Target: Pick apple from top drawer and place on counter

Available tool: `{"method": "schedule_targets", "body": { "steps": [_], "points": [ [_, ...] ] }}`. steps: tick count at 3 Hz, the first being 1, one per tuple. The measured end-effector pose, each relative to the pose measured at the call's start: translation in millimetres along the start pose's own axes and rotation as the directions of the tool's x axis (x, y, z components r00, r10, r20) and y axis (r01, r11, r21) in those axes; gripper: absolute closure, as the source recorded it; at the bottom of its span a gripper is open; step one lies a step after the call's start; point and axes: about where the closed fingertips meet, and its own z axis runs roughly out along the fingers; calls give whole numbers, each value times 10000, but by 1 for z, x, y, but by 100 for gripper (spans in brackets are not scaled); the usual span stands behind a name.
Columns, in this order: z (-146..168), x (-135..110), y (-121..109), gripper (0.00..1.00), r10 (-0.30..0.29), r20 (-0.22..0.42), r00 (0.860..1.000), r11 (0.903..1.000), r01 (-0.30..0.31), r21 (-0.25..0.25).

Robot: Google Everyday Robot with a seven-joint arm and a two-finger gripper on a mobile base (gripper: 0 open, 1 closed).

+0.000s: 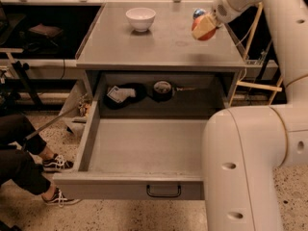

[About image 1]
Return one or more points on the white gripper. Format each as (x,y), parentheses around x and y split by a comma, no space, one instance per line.
(223,12)

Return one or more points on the red apple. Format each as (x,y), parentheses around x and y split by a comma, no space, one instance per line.
(208,34)

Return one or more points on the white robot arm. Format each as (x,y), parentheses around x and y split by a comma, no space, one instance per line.
(242,145)

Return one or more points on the grey counter cabinet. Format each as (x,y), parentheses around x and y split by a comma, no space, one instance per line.
(202,73)

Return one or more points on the open grey top drawer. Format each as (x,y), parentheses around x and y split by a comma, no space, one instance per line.
(117,158)

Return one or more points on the crushed blue soda can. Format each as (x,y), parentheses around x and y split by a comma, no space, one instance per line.
(197,13)

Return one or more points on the white ceramic bowl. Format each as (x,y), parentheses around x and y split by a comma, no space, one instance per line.
(140,19)

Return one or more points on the clear plastic bag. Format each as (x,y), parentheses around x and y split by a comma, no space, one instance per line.
(76,109)

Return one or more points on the long stick pole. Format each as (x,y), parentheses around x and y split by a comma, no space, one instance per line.
(49,123)

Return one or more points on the black white sneaker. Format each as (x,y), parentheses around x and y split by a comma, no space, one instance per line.
(57,164)

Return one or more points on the seated person dark trousers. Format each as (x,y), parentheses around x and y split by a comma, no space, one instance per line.
(18,165)

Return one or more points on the wooden frame stand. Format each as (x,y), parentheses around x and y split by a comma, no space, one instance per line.
(260,81)

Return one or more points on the black drawer handle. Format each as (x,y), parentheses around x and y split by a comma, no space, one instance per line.
(163,191)

